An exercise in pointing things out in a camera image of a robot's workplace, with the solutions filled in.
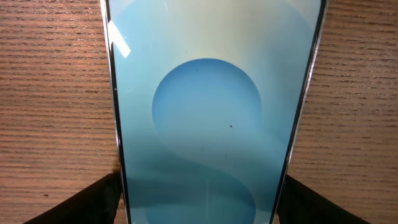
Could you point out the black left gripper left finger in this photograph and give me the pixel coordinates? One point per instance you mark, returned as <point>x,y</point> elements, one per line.
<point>96,204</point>

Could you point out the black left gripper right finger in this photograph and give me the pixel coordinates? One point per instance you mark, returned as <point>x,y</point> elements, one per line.
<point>301,205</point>

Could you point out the blue screen Galaxy smartphone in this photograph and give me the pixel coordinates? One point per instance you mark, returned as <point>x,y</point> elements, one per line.
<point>207,98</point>

